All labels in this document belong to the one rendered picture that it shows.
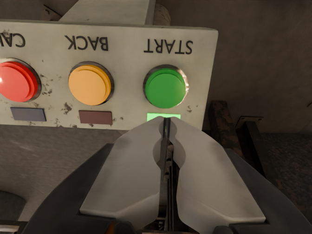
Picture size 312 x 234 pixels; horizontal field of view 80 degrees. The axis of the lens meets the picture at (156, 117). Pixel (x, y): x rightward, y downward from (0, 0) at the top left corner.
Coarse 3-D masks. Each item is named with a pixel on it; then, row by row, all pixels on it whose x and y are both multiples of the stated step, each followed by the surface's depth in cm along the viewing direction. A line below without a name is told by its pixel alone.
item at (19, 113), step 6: (12, 108) 20; (18, 108) 20; (24, 108) 20; (30, 108) 20; (36, 108) 20; (12, 114) 21; (18, 114) 21; (24, 114) 21; (30, 114) 21; (36, 114) 21; (42, 114) 21; (24, 120) 21; (30, 120) 21; (36, 120) 21; (42, 120) 21
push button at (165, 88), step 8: (160, 72) 18; (168, 72) 18; (176, 72) 18; (152, 80) 18; (160, 80) 18; (168, 80) 18; (176, 80) 18; (152, 88) 18; (160, 88) 18; (168, 88) 18; (176, 88) 18; (184, 88) 18; (152, 96) 18; (160, 96) 18; (168, 96) 18; (176, 96) 18; (184, 96) 19; (160, 104) 19; (168, 104) 19; (176, 104) 19
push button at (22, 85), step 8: (0, 64) 18; (8, 64) 18; (16, 64) 18; (0, 72) 18; (8, 72) 18; (16, 72) 18; (24, 72) 18; (0, 80) 18; (8, 80) 18; (16, 80) 18; (24, 80) 18; (32, 80) 18; (0, 88) 18; (8, 88) 18; (16, 88) 18; (24, 88) 18; (32, 88) 19; (8, 96) 19; (16, 96) 19; (24, 96) 19; (32, 96) 19
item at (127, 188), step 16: (144, 128) 11; (160, 128) 12; (128, 144) 10; (144, 144) 10; (160, 144) 10; (112, 160) 8; (128, 160) 9; (144, 160) 9; (112, 176) 8; (128, 176) 8; (144, 176) 8; (160, 176) 8; (96, 192) 7; (112, 192) 7; (128, 192) 7; (144, 192) 7; (80, 208) 6; (96, 208) 6; (112, 208) 6; (128, 208) 6; (144, 208) 7; (144, 224) 7
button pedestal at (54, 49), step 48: (96, 0) 26; (144, 0) 26; (0, 48) 18; (48, 48) 18; (96, 48) 17; (144, 48) 17; (192, 48) 17; (0, 96) 20; (48, 96) 20; (144, 96) 20; (192, 96) 19
